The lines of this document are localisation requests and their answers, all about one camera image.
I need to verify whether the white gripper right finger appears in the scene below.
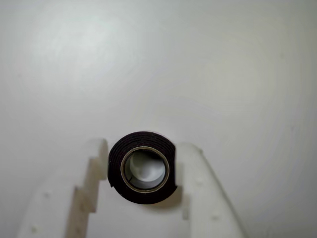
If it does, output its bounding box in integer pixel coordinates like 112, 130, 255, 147
175, 142, 245, 238

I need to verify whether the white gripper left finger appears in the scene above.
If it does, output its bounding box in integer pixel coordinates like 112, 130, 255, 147
16, 137, 109, 238

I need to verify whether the red foam tape roll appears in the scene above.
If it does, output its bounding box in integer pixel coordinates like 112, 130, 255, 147
108, 131, 177, 205

